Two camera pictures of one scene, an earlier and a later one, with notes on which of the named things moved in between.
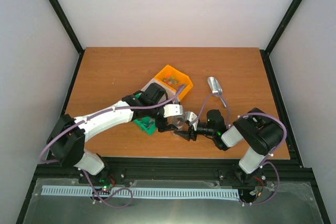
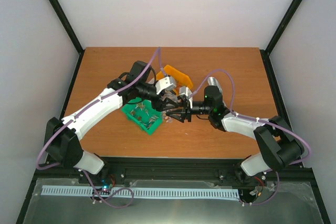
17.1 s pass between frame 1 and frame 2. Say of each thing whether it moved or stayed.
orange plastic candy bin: stayed
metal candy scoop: stayed
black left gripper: moved
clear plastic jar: moved
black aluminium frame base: stayed
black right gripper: moved
